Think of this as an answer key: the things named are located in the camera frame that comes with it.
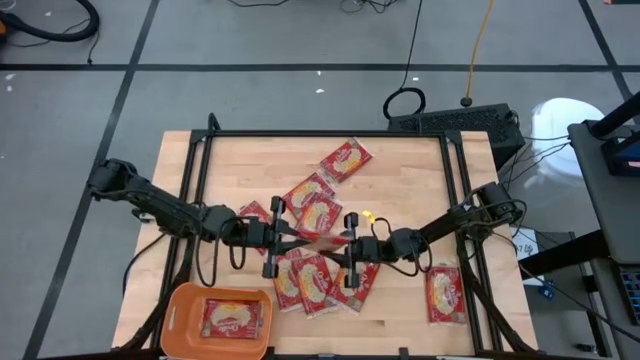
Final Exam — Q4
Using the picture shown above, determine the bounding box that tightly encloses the dark device box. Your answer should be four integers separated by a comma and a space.
599, 133, 640, 177

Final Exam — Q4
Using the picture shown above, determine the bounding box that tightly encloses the grey equipment cart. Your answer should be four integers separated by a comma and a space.
567, 119, 640, 266

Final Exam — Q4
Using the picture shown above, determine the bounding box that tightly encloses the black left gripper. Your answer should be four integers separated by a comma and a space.
247, 195, 313, 280

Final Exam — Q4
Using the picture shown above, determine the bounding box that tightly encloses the black floor cable bundle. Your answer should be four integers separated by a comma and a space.
339, 0, 401, 15

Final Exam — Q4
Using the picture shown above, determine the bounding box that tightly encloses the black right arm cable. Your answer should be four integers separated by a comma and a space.
370, 215, 435, 279

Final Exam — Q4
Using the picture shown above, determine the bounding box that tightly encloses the black cable off table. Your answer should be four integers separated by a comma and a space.
122, 232, 169, 297

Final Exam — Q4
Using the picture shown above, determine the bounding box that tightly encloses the white paper sheet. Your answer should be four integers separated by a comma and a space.
510, 225, 546, 287

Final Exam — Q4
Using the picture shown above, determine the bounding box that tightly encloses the black cart beam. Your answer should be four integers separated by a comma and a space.
517, 229, 606, 281

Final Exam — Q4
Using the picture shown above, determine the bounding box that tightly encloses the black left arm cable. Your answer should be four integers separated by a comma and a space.
193, 215, 249, 289

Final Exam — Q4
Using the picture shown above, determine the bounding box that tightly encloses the black corrugated hose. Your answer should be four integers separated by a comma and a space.
0, 0, 101, 43

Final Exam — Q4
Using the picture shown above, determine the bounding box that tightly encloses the dark keyboard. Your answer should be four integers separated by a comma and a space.
618, 267, 640, 327

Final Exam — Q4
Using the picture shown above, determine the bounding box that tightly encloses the black cart pole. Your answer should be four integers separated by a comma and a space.
588, 91, 640, 140

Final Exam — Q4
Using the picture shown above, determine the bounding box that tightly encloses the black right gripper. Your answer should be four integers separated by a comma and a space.
319, 213, 387, 289

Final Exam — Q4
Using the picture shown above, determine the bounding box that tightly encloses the orange plastic basket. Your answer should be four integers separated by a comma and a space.
159, 282, 275, 360

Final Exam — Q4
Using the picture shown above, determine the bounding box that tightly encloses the yellow hanging power cable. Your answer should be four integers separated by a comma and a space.
460, 0, 497, 109

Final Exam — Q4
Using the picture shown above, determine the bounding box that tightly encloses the thin black floor cable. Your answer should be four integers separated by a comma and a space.
227, 0, 291, 9

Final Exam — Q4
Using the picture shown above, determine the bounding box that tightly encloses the black metal table frame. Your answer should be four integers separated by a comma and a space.
117, 128, 534, 360

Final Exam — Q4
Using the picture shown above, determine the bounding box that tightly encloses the black perforated computer case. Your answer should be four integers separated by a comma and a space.
387, 103, 527, 171

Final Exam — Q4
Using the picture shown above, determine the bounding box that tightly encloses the black hanging cable with loop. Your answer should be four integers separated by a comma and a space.
382, 0, 427, 121

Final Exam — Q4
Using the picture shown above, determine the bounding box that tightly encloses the white round stool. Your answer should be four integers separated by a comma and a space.
529, 97, 607, 179

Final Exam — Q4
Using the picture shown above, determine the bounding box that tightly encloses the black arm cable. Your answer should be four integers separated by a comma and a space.
370, 215, 435, 279
193, 215, 249, 289

